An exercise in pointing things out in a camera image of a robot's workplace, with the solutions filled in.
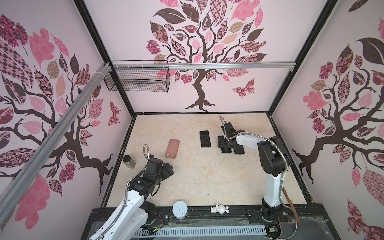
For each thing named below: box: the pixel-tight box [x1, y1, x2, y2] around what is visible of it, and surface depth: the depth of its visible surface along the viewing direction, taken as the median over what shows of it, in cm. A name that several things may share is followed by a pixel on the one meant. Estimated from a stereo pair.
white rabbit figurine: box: [210, 203, 230, 215], surface depth 75 cm
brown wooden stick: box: [282, 186, 301, 226], surface depth 77 cm
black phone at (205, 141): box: [199, 130, 212, 148], surface depth 108 cm
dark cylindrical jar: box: [122, 154, 137, 169], surface depth 87 cm
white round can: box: [172, 200, 189, 220], surface depth 72 cm
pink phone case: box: [165, 139, 180, 159], surface depth 102 cm
